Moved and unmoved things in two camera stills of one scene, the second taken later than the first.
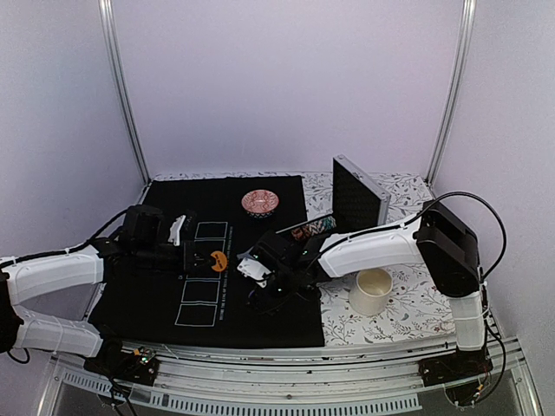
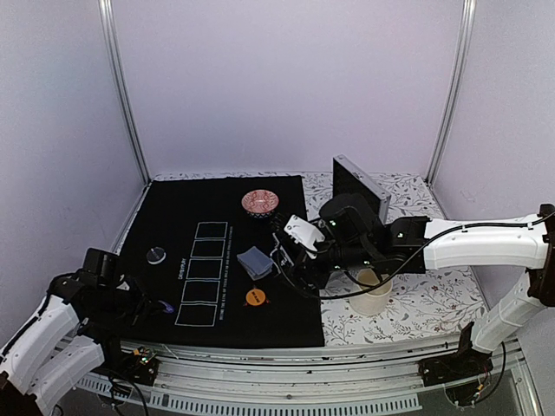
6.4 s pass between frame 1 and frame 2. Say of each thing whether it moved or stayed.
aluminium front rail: stayed
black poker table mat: stayed
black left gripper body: moved
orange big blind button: moved
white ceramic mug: stayed
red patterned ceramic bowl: stayed
